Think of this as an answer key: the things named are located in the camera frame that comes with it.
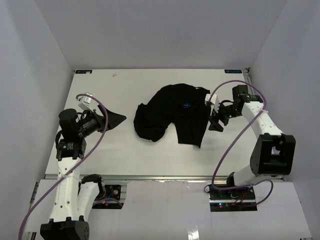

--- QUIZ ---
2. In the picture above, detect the black t-shirt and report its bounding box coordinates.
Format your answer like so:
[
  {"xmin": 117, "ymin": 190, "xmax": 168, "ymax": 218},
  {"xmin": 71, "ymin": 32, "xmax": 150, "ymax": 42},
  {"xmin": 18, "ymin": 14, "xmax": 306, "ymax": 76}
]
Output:
[{"xmin": 133, "ymin": 83, "xmax": 211, "ymax": 148}]

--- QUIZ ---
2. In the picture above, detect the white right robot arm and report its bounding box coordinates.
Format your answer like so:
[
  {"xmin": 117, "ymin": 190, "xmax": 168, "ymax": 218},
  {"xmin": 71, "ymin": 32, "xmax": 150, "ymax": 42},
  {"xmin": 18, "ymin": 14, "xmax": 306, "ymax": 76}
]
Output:
[{"xmin": 204, "ymin": 85, "xmax": 296, "ymax": 189}]

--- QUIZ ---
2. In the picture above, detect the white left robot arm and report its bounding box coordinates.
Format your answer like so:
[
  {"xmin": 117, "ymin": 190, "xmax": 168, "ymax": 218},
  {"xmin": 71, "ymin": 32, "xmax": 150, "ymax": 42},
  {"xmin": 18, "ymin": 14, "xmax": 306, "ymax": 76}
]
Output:
[{"xmin": 40, "ymin": 105, "xmax": 126, "ymax": 240}]

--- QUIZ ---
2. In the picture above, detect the right black table label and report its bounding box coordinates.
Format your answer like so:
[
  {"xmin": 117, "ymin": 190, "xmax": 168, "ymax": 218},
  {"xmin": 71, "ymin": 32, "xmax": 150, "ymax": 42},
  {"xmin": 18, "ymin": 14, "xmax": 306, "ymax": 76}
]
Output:
[{"xmin": 224, "ymin": 69, "xmax": 242, "ymax": 74}]

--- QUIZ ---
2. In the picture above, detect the black table label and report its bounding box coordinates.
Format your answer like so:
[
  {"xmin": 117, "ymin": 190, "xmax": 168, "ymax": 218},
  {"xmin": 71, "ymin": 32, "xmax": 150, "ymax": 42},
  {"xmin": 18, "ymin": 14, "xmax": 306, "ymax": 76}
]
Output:
[
  {"xmin": 224, "ymin": 69, "xmax": 242, "ymax": 74},
  {"xmin": 75, "ymin": 69, "xmax": 93, "ymax": 74}
]

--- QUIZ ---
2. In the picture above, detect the left black table label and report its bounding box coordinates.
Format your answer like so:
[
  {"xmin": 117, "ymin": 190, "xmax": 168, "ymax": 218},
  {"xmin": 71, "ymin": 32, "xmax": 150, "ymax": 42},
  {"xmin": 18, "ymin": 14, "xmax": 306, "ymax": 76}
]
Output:
[{"xmin": 75, "ymin": 69, "xmax": 93, "ymax": 74}]

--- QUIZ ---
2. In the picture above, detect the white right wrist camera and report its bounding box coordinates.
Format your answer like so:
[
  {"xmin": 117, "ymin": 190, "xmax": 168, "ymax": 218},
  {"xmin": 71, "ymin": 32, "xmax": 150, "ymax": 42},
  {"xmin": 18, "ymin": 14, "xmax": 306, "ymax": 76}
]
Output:
[{"xmin": 204, "ymin": 94, "xmax": 220, "ymax": 112}]

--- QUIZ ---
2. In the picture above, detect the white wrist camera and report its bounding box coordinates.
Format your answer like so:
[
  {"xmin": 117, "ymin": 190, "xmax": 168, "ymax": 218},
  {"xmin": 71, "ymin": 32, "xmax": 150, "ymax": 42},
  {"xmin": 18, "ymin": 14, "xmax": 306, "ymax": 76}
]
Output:
[
  {"xmin": 204, "ymin": 94, "xmax": 220, "ymax": 112},
  {"xmin": 76, "ymin": 92, "xmax": 95, "ymax": 112}
]

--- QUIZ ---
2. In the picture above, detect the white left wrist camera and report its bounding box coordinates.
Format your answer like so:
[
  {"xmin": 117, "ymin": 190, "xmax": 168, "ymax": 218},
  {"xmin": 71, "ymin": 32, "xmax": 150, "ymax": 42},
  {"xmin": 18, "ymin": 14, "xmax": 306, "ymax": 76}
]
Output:
[{"xmin": 76, "ymin": 92, "xmax": 95, "ymax": 112}]

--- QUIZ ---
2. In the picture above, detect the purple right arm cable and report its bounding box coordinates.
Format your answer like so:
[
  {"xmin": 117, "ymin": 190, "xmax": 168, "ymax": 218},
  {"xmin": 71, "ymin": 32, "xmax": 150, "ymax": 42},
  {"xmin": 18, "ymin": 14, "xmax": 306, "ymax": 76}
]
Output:
[{"xmin": 204, "ymin": 79, "xmax": 274, "ymax": 208}]

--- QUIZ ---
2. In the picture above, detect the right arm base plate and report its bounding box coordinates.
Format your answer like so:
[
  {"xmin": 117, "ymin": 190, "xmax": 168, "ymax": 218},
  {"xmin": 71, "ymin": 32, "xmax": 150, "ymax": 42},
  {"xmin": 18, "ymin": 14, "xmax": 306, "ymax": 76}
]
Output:
[{"xmin": 204, "ymin": 185, "xmax": 258, "ymax": 212}]

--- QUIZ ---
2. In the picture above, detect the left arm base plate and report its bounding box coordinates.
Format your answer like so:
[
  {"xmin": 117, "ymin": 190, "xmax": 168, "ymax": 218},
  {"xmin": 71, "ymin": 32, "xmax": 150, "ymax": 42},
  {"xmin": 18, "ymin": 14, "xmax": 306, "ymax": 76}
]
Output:
[{"xmin": 92, "ymin": 184, "xmax": 122, "ymax": 210}]

